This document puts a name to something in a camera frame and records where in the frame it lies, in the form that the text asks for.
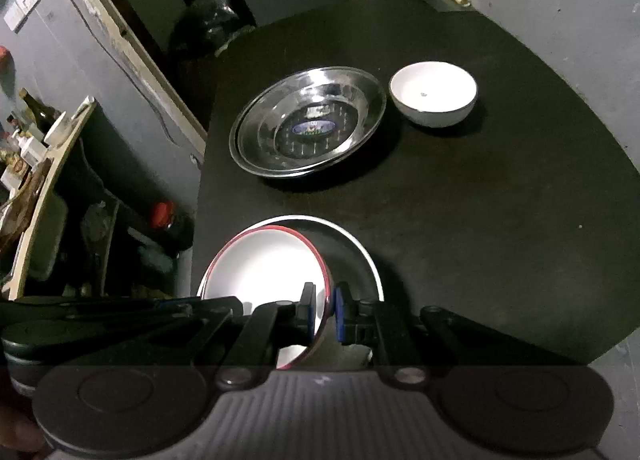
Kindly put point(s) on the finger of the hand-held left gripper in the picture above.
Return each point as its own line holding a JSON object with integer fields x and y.
{"x": 100, "y": 311}

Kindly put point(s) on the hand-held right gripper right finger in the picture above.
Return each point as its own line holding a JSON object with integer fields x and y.
{"x": 342, "y": 312}

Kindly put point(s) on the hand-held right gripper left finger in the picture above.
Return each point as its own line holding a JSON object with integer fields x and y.
{"x": 307, "y": 307}

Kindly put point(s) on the white ceramic bowl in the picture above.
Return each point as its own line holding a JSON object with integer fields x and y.
{"x": 265, "y": 270}

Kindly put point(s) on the large steel bowl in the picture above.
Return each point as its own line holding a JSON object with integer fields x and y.
{"x": 233, "y": 142}

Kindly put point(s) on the white bowl with dark speck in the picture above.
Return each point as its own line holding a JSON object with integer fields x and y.
{"x": 432, "y": 90}

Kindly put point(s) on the red-capped dark bottle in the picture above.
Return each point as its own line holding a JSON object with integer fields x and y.
{"x": 162, "y": 215}

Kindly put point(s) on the wooden counter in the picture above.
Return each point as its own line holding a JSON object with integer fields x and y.
{"x": 47, "y": 200}

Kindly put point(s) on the brown wooden board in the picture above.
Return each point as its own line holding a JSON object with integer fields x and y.
{"x": 25, "y": 195}

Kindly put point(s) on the white plastic bottle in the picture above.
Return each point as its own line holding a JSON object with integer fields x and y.
{"x": 32, "y": 150}

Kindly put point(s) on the cluster of condiment bottles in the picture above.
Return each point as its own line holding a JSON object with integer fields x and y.
{"x": 12, "y": 140}

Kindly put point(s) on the dark wine bottle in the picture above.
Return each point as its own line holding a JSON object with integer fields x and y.
{"x": 37, "y": 112}

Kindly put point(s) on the red plastic bag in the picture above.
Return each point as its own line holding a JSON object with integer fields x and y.
{"x": 2, "y": 56}

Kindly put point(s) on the pale wooden door jamb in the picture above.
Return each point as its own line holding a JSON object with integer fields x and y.
{"x": 115, "y": 30}

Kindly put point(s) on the black trash bag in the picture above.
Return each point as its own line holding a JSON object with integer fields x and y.
{"x": 210, "y": 22}

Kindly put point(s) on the white wall switch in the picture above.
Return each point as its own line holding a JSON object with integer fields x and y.
{"x": 22, "y": 7}

